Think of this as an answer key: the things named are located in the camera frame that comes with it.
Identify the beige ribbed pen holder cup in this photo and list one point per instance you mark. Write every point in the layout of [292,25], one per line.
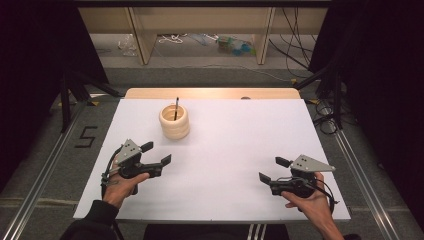
[174,125]

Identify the aluminium floor rail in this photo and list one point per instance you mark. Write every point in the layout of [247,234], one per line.
[363,186]
[43,173]

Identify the clear plastic bag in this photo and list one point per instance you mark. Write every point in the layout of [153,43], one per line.
[127,45]

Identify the wooden table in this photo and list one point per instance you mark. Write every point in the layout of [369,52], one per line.
[206,93]

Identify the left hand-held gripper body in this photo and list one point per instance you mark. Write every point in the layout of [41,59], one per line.
[128,153]

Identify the person's left hand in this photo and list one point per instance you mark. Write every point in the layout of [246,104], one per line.
[120,190]

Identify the white foam board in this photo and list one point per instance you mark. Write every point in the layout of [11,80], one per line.
[233,133]

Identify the colourful plastic packet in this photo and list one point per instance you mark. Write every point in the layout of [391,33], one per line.
[235,46]

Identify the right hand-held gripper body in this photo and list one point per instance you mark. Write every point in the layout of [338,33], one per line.
[308,164]

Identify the light wooden shelf unit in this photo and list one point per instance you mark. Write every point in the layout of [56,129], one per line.
[143,36]

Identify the person's black striped trousers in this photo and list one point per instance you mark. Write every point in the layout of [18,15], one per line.
[216,232]

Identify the thin black pen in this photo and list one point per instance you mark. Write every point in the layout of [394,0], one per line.
[176,108]

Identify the black curtain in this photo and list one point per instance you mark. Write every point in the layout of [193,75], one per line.
[383,83]
[36,66]

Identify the black metal stand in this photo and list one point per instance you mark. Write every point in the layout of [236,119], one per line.
[66,100]
[337,100]

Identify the person's right hand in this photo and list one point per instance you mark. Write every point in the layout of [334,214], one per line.
[313,206]

